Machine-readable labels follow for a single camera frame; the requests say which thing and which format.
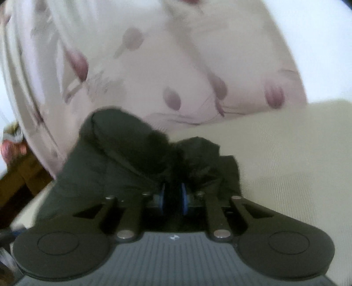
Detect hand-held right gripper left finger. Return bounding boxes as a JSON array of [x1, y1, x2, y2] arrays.
[[73, 184, 166, 243]]

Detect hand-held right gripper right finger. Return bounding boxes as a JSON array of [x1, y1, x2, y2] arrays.
[[181, 184, 276, 243]]

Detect dark green jacket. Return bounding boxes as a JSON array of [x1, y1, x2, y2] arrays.
[[35, 108, 240, 230]]

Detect beige woven mat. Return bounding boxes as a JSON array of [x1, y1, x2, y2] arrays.
[[8, 99, 352, 286]]

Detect floral print curtain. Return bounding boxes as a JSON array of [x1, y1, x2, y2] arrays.
[[0, 0, 308, 176]]

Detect brown wooden cabinet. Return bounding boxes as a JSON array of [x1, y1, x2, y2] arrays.
[[0, 154, 53, 229]]

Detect pink lace-trimmed cloth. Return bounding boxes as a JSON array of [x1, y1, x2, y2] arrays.
[[0, 121, 28, 165]]

